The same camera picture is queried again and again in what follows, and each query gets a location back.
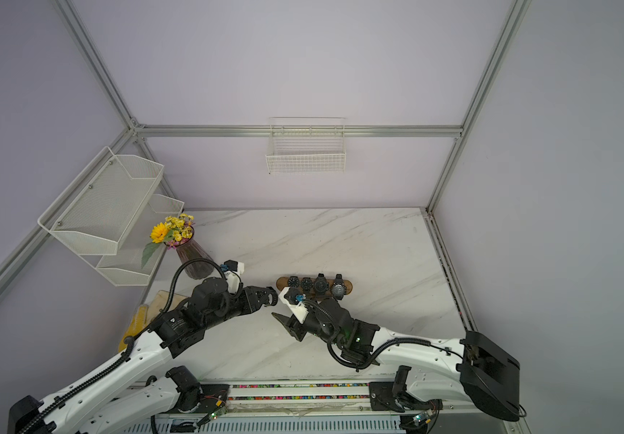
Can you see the purple glass vase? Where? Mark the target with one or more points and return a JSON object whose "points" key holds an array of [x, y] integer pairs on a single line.
{"points": [[192, 250]]}

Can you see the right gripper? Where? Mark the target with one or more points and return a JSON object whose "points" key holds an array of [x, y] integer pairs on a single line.
{"points": [[295, 325]]}

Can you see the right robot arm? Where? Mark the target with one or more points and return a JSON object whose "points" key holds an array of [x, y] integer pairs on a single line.
{"points": [[468, 368]]}

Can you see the black watch white markings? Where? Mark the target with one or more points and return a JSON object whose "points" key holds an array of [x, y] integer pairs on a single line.
{"points": [[307, 285]]}

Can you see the chunky black digital watch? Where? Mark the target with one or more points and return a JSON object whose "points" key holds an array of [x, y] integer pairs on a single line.
{"points": [[338, 289]]}

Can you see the white two-tier mesh shelf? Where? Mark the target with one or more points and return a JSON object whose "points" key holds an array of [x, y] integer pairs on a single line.
{"points": [[106, 215]]}

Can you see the wooden watch stand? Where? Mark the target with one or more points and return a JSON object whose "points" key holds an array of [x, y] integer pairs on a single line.
{"points": [[281, 283]]}

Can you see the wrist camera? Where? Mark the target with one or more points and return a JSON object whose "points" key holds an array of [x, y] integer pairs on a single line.
{"points": [[232, 271], [295, 300]]}

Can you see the black rugged strap watch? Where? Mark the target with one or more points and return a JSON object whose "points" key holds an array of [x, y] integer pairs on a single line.
{"points": [[321, 285]]}

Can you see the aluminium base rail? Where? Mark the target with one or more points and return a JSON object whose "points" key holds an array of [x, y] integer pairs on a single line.
{"points": [[335, 407]]}

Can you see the black watch dark dial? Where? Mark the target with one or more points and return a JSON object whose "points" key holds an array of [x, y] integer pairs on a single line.
{"points": [[293, 282]]}

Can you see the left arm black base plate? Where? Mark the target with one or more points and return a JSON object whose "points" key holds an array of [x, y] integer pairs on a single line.
{"points": [[202, 400]]}

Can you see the yellow sunflower bouquet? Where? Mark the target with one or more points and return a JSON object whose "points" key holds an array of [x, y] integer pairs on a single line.
{"points": [[173, 232]]}

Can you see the white wire wall basket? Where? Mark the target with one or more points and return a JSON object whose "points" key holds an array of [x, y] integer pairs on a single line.
{"points": [[300, 146]]}

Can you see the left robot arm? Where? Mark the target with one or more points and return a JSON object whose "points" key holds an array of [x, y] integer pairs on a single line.
{"points": [[99, 401]]}

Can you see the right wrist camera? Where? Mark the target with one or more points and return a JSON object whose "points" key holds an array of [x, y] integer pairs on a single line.
{"points": [[295, 300]]}

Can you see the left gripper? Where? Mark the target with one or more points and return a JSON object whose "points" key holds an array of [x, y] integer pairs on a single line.
{"points": [[250, 299]]}

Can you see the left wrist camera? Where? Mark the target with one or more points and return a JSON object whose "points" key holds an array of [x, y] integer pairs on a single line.
{"points": [[232, 271]]}

